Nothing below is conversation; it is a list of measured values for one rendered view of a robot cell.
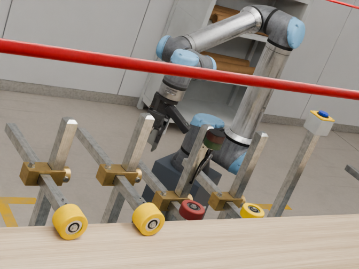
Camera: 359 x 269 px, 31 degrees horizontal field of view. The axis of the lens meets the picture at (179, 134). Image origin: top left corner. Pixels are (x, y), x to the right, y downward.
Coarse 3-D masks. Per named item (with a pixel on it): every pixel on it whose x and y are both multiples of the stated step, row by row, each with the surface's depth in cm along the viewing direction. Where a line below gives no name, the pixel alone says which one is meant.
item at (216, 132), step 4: (212, 132) 206; (216, 132) 207; (220, 132) 208; (220, 136) 205; (224, 136) 207; (200, 148) 211; (204, 148) 212; (200, 164) 214; (196, 172) 215; (192, 180) 216
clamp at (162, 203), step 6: (156, 192) 217; (168, 192) 219; (174, 192) 220; (156, 198) 217; (162, 198) 214; (168, 198) 215; (174, 198) 217; (180, 198) 218; (186, 198) 220; (192, 198) 223; (156, 204) 216; (162, 204) 215; (168, 204) 216; (162, 210) 216; (168, 210) 218
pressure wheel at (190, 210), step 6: (186, 204) 208; (192, 204) 208; (198, 204) 211; (180, 210) 208; (186, 210) 205; (192, 210) 206; (198, 210) 208; (204, 210) 208; (186, 216) 206; (192, 216) 205; (198, 216) 206
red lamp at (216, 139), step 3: (207, 132) 207; (207, 135) 206; (210, 135) 205; (213, 135) 205; (207, 138) 206; (210, 138) 205; (213, 138) 205; (216, 138) 205; (219, 138) 205; (222, 138) 205; (213, 141) 205; (216, 141) 205; (219, 141) 205; (222, 141) 206
